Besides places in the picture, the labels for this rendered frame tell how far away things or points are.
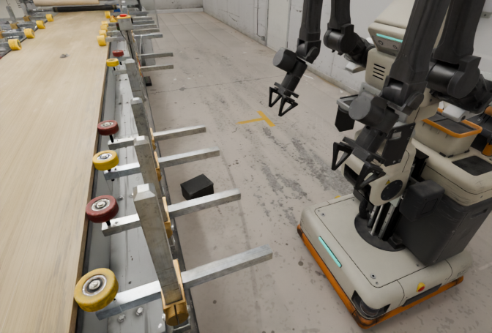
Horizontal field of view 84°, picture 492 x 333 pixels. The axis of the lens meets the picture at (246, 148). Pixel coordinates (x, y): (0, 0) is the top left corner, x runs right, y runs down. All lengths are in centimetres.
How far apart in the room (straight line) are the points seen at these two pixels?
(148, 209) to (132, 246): 65
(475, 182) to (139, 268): 123
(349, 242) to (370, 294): 26
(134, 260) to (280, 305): 85
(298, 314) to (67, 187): 121
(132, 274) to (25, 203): 38
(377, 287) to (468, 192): 55
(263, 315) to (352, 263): 52
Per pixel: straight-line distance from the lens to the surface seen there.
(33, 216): 96
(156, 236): 54
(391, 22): 100
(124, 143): 133
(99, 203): 89
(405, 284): 155
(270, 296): 166
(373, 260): 156
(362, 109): 68
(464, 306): 199
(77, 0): 498
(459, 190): 133
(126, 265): 109
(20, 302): 78
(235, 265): 76
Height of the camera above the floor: 147
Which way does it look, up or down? 34 degrees down
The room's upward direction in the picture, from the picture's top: straight up
